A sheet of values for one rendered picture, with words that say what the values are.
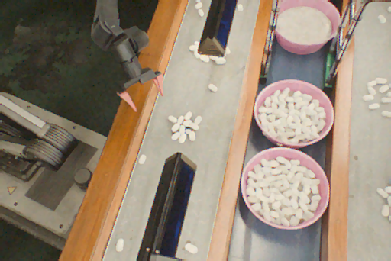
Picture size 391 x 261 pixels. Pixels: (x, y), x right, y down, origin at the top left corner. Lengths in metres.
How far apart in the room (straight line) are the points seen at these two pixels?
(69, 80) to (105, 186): 1.38
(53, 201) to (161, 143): 0.53
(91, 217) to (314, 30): 1.10
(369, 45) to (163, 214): 1.11
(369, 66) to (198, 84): 0.63
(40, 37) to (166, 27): 1.41
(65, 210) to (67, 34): 1.51
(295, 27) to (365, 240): 0.86
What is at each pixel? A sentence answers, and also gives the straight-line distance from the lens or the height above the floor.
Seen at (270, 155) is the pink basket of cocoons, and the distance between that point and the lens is 1.29.
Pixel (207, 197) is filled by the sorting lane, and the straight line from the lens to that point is 1.23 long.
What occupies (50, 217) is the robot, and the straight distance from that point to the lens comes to 1.61.
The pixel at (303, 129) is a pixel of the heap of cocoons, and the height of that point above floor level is 0.74.
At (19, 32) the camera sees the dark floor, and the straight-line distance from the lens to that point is 2.96.
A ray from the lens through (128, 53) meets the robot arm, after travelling 1.15.
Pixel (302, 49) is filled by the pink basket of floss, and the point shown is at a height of 0.72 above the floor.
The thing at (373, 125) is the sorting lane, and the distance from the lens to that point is 1.44.
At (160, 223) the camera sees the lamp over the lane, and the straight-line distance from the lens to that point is 0.82.
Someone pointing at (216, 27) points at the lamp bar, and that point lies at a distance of 1.11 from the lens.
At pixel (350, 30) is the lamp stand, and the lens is 1.33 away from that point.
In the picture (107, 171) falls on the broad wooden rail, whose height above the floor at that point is 0.76.
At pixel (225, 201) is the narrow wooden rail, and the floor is 0.76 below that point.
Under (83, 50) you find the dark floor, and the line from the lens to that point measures 2.68.
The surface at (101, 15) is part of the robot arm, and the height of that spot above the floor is 1.12.
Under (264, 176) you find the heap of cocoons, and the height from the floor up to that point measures 0.72.
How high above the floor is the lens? 1.90
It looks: 60 degrees down
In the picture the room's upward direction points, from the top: 5 degrees counter-clockwise
